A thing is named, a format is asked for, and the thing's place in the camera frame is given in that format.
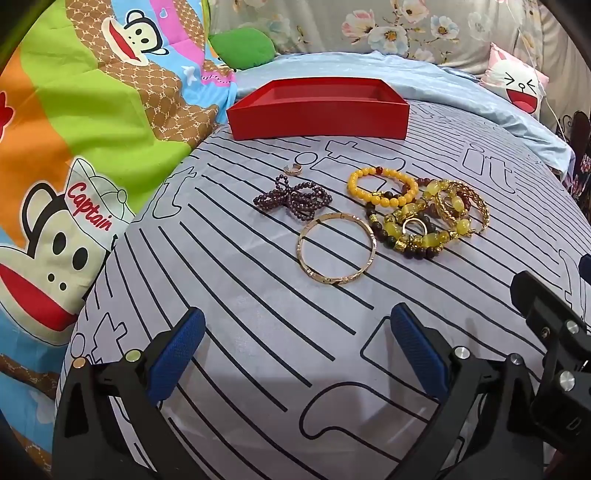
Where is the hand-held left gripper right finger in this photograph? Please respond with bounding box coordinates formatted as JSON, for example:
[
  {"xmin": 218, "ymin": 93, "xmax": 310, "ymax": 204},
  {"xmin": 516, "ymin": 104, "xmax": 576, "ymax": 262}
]
[{"xmin": 390, "ymin": 304, "xmax": 555, "ymax": 480}]

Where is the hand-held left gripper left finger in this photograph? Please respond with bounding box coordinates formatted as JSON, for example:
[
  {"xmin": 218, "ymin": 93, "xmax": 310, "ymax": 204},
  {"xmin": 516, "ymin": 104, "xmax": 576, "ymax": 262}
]
[{"xmin": 53, "ymin": 307, "xmax": 206, "ymax": 480}]

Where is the gold chain bracelet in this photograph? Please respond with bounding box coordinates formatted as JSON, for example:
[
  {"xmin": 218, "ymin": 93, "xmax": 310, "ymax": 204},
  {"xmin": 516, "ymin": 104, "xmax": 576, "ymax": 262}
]
[{"xmin": 436, "ymin": 181, "xmax": 491, "ymax": 237}]

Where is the dark brown bead bracelet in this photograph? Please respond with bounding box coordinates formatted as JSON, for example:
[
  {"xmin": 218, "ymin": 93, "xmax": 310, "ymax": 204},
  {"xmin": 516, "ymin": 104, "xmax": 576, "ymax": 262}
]
[{"xmin": 366, "ymin": 203, "xmax": 452, "ymax": 262}]

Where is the gold bangle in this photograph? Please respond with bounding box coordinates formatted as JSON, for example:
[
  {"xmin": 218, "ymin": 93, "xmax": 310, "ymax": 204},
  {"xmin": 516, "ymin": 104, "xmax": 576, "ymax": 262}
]
[{"xmin": 296, "ymin": 212, "xmax": 378, "ymax": 286}]

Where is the yellow round bead bracelet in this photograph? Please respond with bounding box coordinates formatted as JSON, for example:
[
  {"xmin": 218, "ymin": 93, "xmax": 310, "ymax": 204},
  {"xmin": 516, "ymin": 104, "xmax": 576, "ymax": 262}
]
[{"xmin": 347, "ymin": 167, "xmax": 419, "ymax": 208}]

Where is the dark purple bead bracelet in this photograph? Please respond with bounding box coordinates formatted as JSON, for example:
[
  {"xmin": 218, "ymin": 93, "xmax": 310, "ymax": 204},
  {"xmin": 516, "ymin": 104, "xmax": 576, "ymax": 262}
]
[{"xmin": 253, "ymin": 174, "xmax": 333, "ymax": 221}]

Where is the red cardboard box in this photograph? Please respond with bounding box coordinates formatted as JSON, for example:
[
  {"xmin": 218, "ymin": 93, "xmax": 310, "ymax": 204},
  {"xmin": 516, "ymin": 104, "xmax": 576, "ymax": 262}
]
[{"xmin": 226, "ymin": 78, "xmax": 411, "ymax": 141}]

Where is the grey striped bedsheet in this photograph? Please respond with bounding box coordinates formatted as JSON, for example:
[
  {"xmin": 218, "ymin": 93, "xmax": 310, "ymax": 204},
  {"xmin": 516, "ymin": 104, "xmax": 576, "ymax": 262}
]
[{"xmin": 55, "ymin": 99, "xmax": 591, "ymax": 480}]

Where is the dark scrolled metal rack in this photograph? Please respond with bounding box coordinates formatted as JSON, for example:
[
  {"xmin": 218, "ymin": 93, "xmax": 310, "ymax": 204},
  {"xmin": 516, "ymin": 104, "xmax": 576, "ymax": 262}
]
[{"xmin": 555, "ymin": 110, "xmax": 591, "ymax": 188}]

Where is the pink cat face pillow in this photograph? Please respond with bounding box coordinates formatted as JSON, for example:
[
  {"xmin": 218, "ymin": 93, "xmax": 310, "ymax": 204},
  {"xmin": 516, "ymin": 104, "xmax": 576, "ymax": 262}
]
[{"xmin": 479, "ymin": 42, "xmax": 550, "ymax": 116}]

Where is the light blue blanket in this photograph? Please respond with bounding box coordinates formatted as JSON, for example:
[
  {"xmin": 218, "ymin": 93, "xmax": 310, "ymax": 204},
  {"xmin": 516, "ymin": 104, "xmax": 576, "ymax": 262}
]
[{"xmin": 232, "ymin": 50, "xmax": 574, "ymax": 177}]

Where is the cartoon monkey blanket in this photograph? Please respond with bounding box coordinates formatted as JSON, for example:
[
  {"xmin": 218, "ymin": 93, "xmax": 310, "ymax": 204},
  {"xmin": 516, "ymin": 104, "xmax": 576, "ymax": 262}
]
[{"xmin": 0, "ymin": 0, "xmax": 237, "ymax": 480}]

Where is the green pillow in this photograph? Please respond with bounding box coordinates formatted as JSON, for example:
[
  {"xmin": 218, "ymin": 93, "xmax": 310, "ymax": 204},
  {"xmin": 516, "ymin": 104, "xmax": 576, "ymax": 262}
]
[{"xmin": 210, "ymin": 28, "xmax": 276, "ymax": 71}]

